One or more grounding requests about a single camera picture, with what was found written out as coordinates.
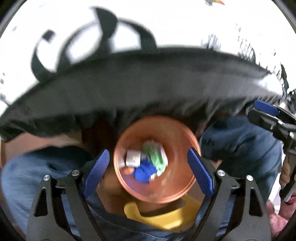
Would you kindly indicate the person right hand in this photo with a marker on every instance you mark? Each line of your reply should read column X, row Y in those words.
column 285, row 172

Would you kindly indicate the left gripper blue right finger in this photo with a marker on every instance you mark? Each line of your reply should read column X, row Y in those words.
column 203, row 172

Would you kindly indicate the yellow plastic stool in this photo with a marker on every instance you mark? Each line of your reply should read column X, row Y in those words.
column 175, row 221

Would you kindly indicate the blue jeans leg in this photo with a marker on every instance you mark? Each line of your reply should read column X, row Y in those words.
column 243, row 149
column 43, row 190

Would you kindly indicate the small white square box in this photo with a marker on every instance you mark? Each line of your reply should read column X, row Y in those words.
column 133, row 158

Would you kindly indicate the pink slipper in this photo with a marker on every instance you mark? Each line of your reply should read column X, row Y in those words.
column 279, row 221

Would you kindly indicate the black white logo blanket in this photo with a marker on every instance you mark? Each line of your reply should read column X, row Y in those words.
column 45, row 37

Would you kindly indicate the green snack bag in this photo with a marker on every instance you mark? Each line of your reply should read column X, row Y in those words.
column 156, row 154

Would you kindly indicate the blue jeans left leg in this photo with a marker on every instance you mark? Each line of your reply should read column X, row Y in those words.
column 43, row 190

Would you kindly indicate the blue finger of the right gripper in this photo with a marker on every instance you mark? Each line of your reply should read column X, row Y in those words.
column 266, row 107

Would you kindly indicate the orange plastic trash bin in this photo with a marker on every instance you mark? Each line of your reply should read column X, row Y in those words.
column 176, row 139

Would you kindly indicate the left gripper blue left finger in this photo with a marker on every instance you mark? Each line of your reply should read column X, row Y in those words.
column 93, row 172

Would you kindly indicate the dark grey bed sheet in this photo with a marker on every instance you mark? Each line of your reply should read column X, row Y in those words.
column 182, row 83

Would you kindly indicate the blue cloth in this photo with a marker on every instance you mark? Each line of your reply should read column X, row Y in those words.
column 143, row 173

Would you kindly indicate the blue jeans right leg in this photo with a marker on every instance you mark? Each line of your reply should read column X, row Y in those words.
column 243, row 149

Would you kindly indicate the red yellow pillow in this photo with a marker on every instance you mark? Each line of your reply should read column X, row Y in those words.
column 211, row 2

